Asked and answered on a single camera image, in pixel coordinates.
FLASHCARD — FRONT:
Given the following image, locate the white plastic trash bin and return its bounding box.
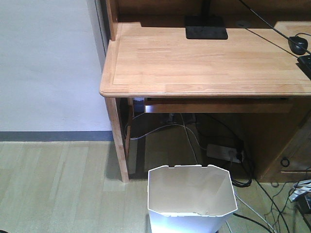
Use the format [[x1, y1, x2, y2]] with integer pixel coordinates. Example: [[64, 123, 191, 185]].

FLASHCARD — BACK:
[[147, 165, 238, 233]]

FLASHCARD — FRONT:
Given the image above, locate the white power strip under desk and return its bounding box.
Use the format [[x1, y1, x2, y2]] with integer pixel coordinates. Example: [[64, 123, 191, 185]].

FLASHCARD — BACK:
[[207, 144, 244, 163]]

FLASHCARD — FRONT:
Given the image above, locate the black monitor stand base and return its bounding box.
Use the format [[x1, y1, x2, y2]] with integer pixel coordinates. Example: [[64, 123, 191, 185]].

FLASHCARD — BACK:
[[184, 0, 228, 40]]

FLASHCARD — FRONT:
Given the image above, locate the wooden desk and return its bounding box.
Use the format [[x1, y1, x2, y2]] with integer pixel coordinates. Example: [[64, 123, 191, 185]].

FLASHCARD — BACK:
[[100, 0, 311, 182]]

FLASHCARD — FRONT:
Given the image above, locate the black keyboard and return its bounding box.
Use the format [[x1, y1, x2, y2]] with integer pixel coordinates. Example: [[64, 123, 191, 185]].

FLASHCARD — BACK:
[[297, 55, 311, 79]]

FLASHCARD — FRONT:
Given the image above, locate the black computer mouse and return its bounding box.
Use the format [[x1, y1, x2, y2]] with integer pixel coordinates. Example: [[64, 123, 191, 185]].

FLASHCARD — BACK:
[[288, 36, 308, 55]]

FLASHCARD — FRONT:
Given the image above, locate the white cable under desk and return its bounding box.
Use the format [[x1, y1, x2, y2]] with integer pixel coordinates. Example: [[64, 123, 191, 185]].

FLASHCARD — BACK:
[[124, 112, 207, 164]]

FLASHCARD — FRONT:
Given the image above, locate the white cable on floor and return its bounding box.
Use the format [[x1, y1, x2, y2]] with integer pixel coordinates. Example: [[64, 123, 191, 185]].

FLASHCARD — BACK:
[[234, 194, 275, 233]]

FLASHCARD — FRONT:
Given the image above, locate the black cable on floor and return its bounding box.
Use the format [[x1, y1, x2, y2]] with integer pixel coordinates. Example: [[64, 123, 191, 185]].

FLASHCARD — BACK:
[[233, 169, 311, 233]]

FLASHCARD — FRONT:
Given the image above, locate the black cable across desk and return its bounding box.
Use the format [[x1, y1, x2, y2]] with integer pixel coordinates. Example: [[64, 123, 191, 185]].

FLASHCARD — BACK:
[[238, 0, 311, 59]]

